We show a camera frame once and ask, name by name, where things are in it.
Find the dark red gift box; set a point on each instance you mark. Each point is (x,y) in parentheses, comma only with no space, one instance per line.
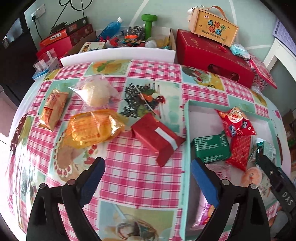
(64,45)

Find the white foam board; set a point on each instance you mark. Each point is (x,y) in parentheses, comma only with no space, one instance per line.
(124,53)

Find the pink swiss roll packet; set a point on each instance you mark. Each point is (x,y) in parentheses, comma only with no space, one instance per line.
(213,198)

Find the clear plastic box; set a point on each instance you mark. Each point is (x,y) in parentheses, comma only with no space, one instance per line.
(47,61)

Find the white pastry packet red script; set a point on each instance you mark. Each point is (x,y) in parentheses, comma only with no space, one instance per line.
(265,190)

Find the white shelf table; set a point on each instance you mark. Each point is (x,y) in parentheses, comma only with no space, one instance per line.
(279,52)

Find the blue wet wipes pack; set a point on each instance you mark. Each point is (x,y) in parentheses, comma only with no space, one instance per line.
(238,50)

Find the yellow handbag gift box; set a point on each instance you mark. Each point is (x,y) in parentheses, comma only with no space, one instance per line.
(213,24)

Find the blue liquid bottle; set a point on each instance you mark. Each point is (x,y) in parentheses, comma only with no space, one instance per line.
(110,30)

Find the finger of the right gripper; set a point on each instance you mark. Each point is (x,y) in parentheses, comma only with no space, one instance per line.
(271,171)

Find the colourful toy bundle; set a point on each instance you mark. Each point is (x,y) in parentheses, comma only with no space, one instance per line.
(134,37)

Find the orange swiss roll packet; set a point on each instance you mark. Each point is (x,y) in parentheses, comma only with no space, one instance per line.
(52,110)

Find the red good luck snack bag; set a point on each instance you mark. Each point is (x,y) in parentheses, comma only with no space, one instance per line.
(236,123)

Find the green dumbbell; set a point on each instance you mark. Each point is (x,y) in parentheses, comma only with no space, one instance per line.
(148,21)

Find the pink patterned tin box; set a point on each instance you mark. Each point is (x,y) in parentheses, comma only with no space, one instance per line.
(262,76)

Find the dark green snack packet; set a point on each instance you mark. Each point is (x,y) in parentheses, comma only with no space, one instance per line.
(211,148)

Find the red patterned foil packet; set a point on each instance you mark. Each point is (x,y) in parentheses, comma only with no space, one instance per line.
(239,147)

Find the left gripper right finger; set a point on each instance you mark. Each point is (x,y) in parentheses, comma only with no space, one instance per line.
(250,223)

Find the round orange jelly cup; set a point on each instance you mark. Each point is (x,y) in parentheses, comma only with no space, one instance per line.
(252,176)

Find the clear bag white bun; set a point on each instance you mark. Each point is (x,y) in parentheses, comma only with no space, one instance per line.
(96,91)

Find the orange bread packet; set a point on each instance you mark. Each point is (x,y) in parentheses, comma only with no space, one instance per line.
(93,127)

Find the pink plaid tablecloth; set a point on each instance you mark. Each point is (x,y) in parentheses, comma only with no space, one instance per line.
(184,99)

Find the black cabinet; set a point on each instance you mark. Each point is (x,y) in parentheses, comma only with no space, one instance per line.
(17,61)

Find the blue tissue box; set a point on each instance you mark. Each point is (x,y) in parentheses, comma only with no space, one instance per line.
(40,74)

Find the small red box packet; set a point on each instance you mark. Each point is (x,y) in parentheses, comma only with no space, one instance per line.
(157,137)

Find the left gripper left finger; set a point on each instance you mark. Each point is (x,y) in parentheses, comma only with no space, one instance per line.
(45,222)

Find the cardboard box of clutter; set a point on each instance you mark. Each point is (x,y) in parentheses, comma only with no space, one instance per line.
(163,38)

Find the large red gift box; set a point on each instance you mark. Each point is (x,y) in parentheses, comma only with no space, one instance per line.
(208,55)

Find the orange red flat box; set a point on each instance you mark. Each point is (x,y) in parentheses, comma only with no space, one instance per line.
(64,32)

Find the lavender perforated basket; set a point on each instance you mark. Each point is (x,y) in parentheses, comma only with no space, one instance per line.
(280,33)

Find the silver green cracker packet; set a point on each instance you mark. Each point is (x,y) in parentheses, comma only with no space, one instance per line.
(257,145)

